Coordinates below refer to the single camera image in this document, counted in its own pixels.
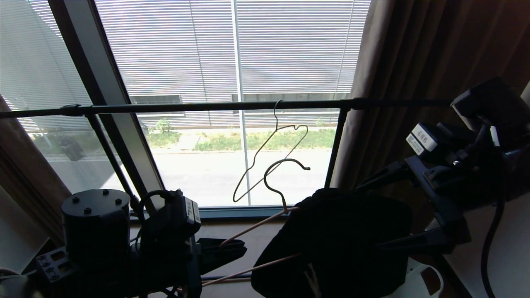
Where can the white laundry basket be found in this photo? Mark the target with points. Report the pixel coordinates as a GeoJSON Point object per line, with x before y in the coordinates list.
{"type": "Point", "coordinates": [414, 285]}

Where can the black clothes rack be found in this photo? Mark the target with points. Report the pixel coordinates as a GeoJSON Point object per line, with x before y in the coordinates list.
{"type": "Point", "coordinates": [207, 106]}

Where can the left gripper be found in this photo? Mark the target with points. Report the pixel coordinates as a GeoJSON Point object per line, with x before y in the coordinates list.
{"type": "Point", "coordinates": [165, 269]}

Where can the brown curtain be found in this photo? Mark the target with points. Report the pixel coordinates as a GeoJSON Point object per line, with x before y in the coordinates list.
{"type": "Point", "coordinates": [414, 54]}
{"type": "Point", "coordinates": [20, 174]}

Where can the black garment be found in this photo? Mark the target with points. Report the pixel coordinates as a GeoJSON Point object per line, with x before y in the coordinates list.
{"type": "Point", "coordinates": [343, 248]}

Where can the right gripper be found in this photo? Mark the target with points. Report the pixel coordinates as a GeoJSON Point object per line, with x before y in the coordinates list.
{"type": "Point", "coordinates": [447, 215]}

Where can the window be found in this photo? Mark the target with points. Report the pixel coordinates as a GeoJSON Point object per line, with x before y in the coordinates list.
{"type": "Point", "coordinates": [91, 62]}

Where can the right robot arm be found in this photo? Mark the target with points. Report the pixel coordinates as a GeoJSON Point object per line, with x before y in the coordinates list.
{"type": "Point", "coordinates": [488, 103]}

